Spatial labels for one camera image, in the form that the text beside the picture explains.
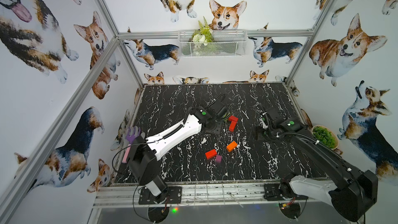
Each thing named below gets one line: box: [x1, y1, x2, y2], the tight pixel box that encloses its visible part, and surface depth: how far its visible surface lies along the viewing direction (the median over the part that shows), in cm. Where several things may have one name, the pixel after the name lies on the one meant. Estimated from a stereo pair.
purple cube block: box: [215, 154, 223, 163], surface depth 86 cm
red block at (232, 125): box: [229, 120, 237, 133], surface depth 99 cm
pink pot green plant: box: [311, 124, 339, 150], surface depth 82 cm
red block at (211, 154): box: [205, 148, 218, 160], surface depth 87 cm
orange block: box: [226, 141, 238, 153], surface depth 90 cm
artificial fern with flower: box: [191, 16, 215, 47], surface depth 85 cm
